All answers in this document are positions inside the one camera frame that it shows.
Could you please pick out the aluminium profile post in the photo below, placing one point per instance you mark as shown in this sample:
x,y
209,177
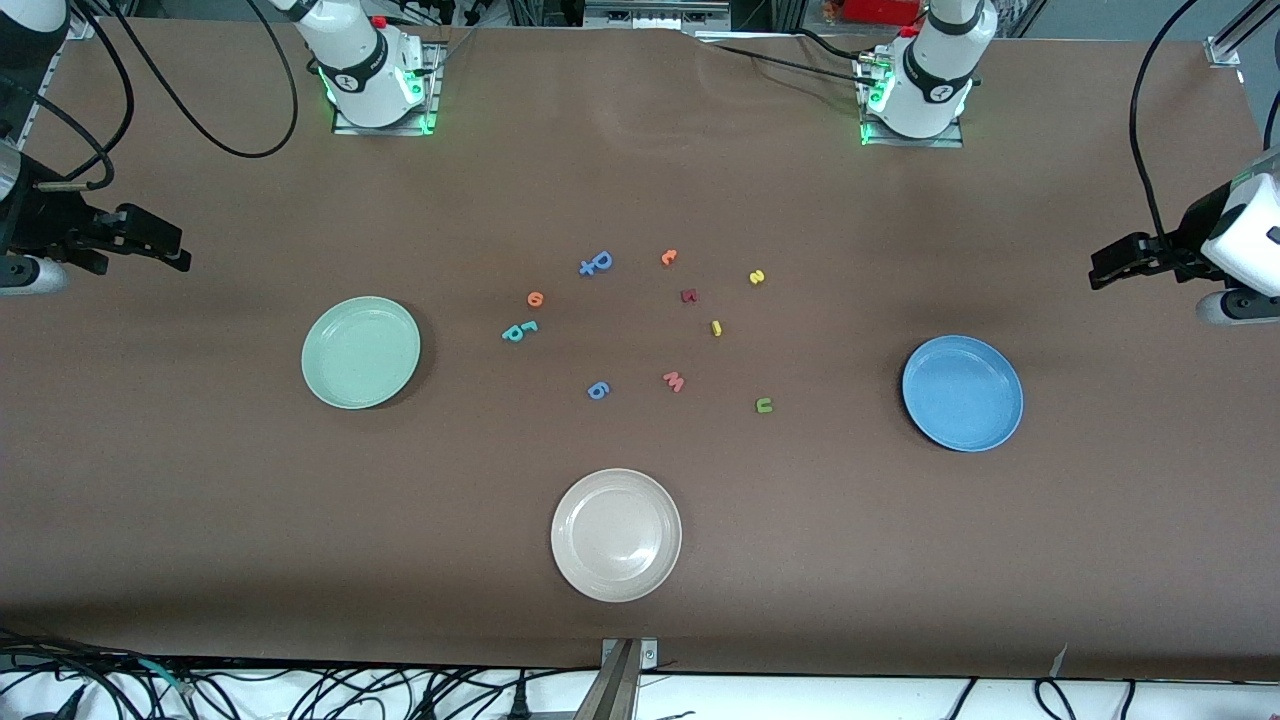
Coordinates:
x,y
610,695

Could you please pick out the blue plate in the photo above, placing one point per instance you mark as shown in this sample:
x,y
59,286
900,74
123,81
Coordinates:
x,y
962,393

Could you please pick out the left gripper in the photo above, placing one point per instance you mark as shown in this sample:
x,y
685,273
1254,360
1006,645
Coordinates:
x,y
1183,243

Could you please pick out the aluminium frame rail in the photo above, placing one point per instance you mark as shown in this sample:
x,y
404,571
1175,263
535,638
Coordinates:
x,y
82,27

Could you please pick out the teal foam letter P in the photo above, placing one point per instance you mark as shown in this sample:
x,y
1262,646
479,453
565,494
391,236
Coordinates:
x,y
513,335

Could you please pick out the small metal bracket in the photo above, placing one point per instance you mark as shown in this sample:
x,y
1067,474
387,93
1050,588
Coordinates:
x,y
648,655

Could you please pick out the red box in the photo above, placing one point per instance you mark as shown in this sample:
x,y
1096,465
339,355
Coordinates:
x,y
880,10

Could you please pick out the blue foam letter P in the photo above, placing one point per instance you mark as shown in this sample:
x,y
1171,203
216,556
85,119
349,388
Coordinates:
x,y
601,259

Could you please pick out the beige plate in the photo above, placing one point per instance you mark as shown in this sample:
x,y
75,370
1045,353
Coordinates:
x,y
616,535

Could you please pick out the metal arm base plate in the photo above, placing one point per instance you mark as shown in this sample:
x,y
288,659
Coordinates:
x,y
432,100
950,142

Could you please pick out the grey metal box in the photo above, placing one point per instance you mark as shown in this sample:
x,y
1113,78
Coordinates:
x,y
655,12

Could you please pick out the mint green plate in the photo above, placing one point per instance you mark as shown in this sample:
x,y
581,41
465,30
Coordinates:
x,y
360,352

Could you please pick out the brown table cover sheet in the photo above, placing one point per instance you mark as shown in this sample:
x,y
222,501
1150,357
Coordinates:
x,y
640,180

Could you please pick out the pink foam letter W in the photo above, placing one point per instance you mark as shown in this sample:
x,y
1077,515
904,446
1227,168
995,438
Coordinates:
x,y
674,381

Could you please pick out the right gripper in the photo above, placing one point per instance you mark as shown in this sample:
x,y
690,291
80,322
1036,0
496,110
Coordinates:
x,y
45,222

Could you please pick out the black power plug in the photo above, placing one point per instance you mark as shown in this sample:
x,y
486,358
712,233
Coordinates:
x,y
518,702

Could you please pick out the aluminium frame corner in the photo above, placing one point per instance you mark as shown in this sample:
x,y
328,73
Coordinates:
x,y
1225,48

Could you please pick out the blue foam number 6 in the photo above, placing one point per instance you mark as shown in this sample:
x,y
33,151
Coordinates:
x,y
598,390

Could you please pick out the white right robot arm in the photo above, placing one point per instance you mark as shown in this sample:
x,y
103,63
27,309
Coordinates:
x,y
360,70

